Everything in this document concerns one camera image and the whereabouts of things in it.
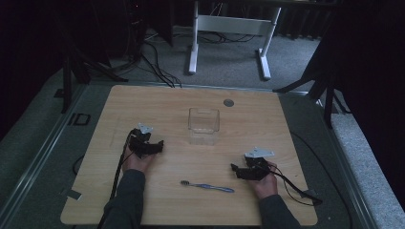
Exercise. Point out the person's left hand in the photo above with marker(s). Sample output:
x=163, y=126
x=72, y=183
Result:
x=136, y=162

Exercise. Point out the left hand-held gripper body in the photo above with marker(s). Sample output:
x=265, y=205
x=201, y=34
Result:
x=140, y=140

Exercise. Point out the person's right hand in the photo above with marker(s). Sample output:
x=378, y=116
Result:
x=266, y=186

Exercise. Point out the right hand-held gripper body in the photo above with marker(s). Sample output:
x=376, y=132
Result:
x=258, y=165

